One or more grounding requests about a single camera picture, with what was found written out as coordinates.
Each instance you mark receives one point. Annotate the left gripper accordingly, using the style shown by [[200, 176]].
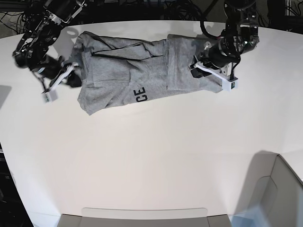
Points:
[[211, 58]]

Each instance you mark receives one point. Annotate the grey T-shirt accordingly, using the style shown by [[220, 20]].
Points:
[[120, 71]]

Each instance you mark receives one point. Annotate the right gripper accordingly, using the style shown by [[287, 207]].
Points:
[[49, 67]]

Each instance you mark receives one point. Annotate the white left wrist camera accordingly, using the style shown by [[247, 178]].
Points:
[[229, 82]]

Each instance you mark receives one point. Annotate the beige bin right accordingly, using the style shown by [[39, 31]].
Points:
[[273, 200]]

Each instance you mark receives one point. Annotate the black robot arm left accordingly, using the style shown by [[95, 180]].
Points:
[[239, 36]]

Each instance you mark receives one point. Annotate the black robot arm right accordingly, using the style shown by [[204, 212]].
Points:
[[46, 21]]

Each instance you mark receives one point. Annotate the beige tray bottom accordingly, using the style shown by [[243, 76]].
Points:
[[194, 217]]

